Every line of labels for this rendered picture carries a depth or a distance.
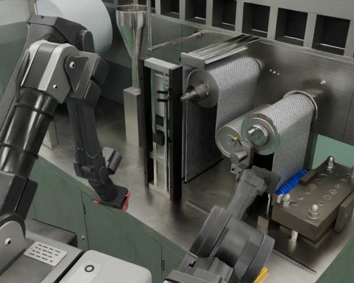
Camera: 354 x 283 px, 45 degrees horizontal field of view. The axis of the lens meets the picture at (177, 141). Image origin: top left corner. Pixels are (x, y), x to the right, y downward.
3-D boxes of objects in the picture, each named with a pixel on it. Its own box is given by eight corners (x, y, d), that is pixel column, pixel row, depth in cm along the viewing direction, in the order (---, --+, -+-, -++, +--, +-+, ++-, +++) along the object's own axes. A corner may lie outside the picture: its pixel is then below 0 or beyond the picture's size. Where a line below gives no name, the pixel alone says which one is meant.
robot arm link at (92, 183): (83, 182, 122) (100, 187, 120) (94, 161, 125) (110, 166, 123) (91, 192, 128) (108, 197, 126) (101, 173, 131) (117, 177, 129)
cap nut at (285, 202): (277, 205, 142) (279, 194, 140) (283, 200, 144) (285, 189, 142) (287, 209, 140) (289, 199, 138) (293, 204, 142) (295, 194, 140)
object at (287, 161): (267, 197, 147) (274, 151, 138) (300, 169, 162) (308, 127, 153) (269, 197, 147) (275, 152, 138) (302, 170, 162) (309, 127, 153)
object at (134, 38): (118, 141, 206) (109, 23, 177) (140, 131, 215) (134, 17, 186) (138, 151, 197) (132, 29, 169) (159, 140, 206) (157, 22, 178)
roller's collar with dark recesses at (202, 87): (185, 100, 150) (186, 82, 147) (196, 95, 154) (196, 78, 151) (199, 105, 146) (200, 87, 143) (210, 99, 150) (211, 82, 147)
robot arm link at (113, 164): (71, 168, 118) (98, 174, 115) (90, 133, 124) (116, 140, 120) (87, 187, 128) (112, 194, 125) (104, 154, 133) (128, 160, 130)
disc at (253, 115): (239, 146, 147) (242, 107, 140) (240, 145, 147) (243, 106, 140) (276, 161, 138) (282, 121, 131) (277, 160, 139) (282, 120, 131)
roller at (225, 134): (214, 150, 156) (216, 121, 151) (253, 127, 173) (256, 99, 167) (241, 161, 149) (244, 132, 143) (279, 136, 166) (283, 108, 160)
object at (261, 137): (250, 147, 141) (243, 127, 140) (253, 145, 143) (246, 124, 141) (268, 146, 136) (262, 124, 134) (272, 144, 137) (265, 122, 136)
